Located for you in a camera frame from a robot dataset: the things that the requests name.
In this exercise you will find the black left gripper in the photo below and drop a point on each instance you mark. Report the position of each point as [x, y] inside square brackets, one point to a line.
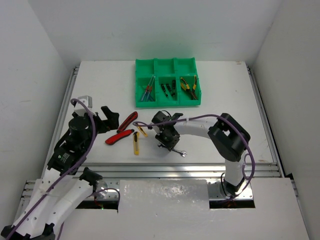
[100, 122]

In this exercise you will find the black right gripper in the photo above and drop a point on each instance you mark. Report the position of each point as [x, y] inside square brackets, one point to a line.
[170, 145]

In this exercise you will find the long silver wrench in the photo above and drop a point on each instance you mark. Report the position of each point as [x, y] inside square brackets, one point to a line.
[182, 153]

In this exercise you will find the yellow needle nose pliers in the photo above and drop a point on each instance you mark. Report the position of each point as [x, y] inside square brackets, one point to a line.
[193, 90]

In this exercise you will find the black green precision screwdriver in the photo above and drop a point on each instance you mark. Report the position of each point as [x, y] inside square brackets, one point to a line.
[170, 89]

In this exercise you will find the yellow handled pliers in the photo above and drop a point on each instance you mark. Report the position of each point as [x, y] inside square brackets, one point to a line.
[184, 85]

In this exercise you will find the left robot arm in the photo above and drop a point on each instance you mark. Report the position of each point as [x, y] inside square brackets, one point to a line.
[51, 202]

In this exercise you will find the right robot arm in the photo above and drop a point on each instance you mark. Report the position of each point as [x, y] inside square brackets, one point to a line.
[228, 136]

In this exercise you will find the black red utility knife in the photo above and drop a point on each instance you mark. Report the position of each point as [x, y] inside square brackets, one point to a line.
[132, 117]

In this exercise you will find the small yellow box cutter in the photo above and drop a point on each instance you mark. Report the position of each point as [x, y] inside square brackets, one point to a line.
[142, 131]

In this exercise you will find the large yellow box cutter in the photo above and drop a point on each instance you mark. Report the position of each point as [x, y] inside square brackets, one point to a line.
[136, 148]

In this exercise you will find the green six-compartment bin tray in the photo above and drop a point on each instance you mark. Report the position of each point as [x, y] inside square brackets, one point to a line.
[166, 70]

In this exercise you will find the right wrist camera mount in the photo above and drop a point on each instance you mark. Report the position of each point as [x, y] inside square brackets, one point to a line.
[158, 128]

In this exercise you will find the aluminium rail frame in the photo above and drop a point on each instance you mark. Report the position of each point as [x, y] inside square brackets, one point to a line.
[226, 87]

